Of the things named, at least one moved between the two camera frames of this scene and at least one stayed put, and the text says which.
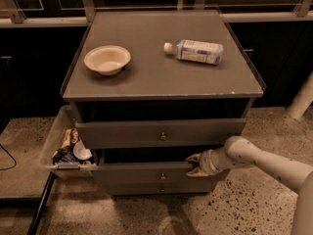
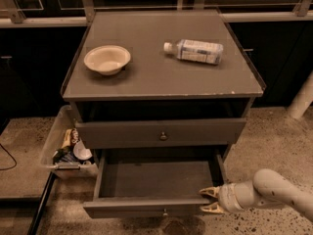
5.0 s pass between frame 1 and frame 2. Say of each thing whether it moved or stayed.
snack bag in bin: stayed
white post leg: stayed
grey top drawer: stayed
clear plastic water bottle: stayed
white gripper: moved
